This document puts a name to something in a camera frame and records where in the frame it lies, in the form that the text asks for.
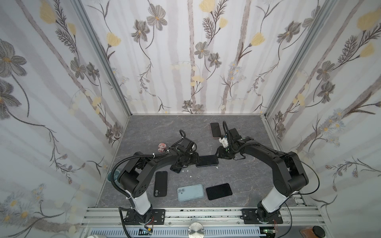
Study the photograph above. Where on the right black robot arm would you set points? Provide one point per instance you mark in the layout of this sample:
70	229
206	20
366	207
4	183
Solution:
288	173

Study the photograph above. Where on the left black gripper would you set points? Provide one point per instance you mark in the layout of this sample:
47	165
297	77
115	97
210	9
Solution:
196	155

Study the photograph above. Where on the brown box with black knob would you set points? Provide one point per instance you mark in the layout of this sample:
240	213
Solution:
313	232

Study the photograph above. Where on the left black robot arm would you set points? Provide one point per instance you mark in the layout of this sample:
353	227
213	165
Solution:
134	179

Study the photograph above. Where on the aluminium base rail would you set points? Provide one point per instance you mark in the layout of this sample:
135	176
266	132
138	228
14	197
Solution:
294	219

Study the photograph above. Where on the light blue phone case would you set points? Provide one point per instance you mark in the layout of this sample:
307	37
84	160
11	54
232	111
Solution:
190	192

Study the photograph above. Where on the black mounting plate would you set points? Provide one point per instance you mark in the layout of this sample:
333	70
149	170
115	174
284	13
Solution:
261	216
153	216

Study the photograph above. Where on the black phone case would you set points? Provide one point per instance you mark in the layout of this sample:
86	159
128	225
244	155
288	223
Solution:
207	161
161	184

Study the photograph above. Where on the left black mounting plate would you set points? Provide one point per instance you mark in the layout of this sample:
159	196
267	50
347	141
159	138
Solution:
153	216

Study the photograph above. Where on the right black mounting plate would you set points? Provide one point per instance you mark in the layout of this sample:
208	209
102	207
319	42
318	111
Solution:
261	216

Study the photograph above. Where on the small pink figurine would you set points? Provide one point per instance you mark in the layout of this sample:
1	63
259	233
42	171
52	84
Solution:
162	147

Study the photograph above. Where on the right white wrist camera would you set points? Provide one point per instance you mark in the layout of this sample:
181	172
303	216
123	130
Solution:
224	141

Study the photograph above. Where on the teal ceramic cup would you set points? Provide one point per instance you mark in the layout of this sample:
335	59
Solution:
110	176

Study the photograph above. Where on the white slotted cable duct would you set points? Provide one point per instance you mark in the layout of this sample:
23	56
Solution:
179	232

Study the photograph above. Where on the round silver knob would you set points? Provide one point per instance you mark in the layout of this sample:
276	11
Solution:
196	230

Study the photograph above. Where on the pink phone case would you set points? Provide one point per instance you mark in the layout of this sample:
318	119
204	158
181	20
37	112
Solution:
215	130

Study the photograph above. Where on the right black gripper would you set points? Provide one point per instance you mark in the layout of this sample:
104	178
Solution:
225	151

